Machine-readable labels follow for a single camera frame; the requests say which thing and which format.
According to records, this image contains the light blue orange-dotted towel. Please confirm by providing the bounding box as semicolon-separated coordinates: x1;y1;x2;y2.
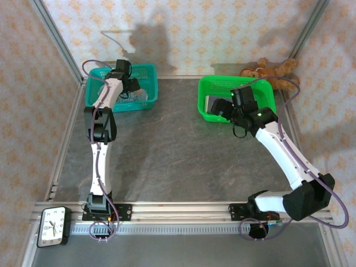
119;88;148;102

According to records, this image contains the grey-blue hello cat towel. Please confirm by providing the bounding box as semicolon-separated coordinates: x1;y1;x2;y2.
205;94;233;115

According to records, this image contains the teal plastic basket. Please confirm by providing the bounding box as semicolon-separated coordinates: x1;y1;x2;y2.
84;63;159;113

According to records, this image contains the green plastic basket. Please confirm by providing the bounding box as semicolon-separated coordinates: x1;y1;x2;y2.
197;76;278;123

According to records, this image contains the brown teddy bear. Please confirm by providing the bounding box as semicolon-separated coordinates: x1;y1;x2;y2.
239;57;301;92

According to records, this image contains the black white alarm clock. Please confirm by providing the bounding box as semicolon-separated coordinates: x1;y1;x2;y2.
36;206;72;249

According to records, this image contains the aluminium table side rail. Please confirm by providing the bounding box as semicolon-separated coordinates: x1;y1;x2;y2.
278;90;319;201
44;83;86;201

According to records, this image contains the aluminium table back rail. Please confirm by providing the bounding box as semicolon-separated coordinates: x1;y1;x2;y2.
157;74;243;81

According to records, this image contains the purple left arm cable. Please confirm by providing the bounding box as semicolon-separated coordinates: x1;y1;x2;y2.
82;60;126;242

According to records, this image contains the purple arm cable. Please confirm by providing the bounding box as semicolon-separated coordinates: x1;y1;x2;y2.
82;60;126;242
239;76;349;241

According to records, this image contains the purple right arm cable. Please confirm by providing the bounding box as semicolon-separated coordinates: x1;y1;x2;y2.
239;76;349;241

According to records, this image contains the aluminium frame post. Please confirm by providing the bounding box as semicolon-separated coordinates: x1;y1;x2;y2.
289;0;332;61
29;0;84;86

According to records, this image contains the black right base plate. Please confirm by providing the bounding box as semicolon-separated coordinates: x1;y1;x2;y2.
229;202;280;222

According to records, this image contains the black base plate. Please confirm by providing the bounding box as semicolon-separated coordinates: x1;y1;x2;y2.
229;202;280;222
82;204;133;223

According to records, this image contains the aluminium front rail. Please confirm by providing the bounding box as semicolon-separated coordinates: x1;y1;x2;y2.
31;200;334;223

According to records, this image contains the slotted grey cable duct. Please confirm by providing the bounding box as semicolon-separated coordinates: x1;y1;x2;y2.
68;223;270;235

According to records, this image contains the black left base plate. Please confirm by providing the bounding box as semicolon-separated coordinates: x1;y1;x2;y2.
82;204;133;223

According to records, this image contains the aluminium lower frame leg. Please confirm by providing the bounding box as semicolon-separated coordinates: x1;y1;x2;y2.
318;222;348;267
16;222;42;267

